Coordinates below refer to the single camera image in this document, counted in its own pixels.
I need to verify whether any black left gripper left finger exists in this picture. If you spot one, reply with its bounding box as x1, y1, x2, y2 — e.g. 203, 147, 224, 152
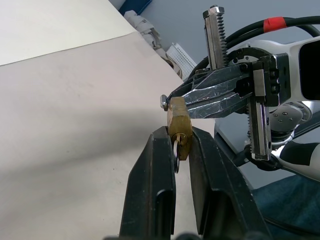
119, 125, 176, 240

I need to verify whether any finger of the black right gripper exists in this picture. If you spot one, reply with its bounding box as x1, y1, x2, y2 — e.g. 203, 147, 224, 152
184, 78, 254, 120
167, 62, 254, 100

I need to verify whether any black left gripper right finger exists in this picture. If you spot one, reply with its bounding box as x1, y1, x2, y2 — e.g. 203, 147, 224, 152
188, 127, 273, 240

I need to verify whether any brass padlock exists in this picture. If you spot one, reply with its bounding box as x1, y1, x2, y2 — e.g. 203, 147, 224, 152
159, 94, 194, 161

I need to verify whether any silver key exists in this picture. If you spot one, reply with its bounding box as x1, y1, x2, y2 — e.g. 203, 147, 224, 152
172, 133, 181, 175

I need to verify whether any white ridged plastic part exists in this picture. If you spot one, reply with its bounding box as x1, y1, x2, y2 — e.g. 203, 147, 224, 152
165, 42, 198, 78

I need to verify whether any teal fabric cushion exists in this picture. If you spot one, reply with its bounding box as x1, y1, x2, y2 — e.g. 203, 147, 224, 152
251, 174, 320, 240

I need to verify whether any blue box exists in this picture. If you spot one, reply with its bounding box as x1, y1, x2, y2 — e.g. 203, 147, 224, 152
117, 0, 154, 16

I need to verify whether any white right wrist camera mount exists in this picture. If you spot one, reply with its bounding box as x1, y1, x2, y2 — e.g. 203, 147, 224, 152
246, 37, 320, 102

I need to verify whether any black cable with red tape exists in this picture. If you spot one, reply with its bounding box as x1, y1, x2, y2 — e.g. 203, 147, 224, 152
182, 15, 320, 83

